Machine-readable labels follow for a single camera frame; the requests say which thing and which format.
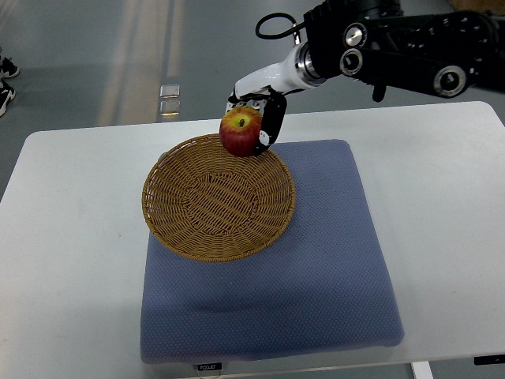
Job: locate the black table label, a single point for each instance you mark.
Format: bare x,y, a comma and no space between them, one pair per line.
215,366

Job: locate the red apple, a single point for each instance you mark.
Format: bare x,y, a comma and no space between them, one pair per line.
239,131

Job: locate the upper floor metal plate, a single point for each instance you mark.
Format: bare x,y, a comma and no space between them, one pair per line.
169,91

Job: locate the floor metal plate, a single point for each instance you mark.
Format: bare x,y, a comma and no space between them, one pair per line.
169,91
169,107

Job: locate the black table control panel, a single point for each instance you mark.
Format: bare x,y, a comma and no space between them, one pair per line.
489,360

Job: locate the lower floor metal plate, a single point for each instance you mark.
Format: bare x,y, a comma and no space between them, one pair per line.
169,107

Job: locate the blue padded mat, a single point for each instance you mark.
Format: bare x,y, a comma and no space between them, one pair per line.
322,286

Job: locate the white table leg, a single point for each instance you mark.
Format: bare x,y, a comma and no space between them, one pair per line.
421,370

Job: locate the black white sneaker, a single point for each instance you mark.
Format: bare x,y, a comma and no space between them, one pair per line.
7,94

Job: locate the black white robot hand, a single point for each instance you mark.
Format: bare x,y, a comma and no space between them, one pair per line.
266,89

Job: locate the woven wicker basket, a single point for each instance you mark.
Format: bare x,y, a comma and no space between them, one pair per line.
204,204

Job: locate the wooden box corner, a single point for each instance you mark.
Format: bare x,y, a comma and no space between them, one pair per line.
494,6

